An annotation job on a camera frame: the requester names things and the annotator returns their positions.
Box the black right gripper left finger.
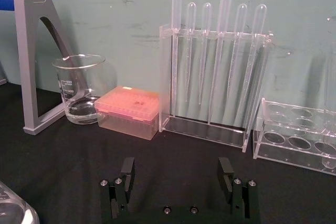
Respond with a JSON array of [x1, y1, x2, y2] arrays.
[[99, 157, 135, 221]]

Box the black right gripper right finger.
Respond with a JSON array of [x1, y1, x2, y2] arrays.
[[218, 157, 259, 221]]

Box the black table cloth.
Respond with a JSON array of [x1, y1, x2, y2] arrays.
[[0, 81, 336, 224]]

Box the clear acrylic test tube rack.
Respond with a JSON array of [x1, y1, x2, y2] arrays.
[[252, 97, 336, 177]]

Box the orange pipette tip box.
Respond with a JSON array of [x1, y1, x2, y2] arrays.
[[94, 86, 161, 141]]

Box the clear glass beaker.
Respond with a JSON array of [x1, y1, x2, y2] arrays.
[[51, 54, 118, 125]]

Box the clear acrylic pipette rack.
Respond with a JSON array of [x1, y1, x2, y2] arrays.
[[158, 23, 274, 153]]

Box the clear glass test tube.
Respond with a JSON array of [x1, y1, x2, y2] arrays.
[[321, 50, 336, 170]]

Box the grey stand foot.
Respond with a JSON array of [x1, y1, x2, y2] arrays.
[[0, 61, 7, 86]]

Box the short clear plastic pipette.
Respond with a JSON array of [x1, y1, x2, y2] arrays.
[[197, 2, 213, 106], [185, 2, 197, 103]]

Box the grey arched pipette stand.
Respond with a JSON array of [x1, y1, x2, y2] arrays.
[[14, 0, 89, 136]]

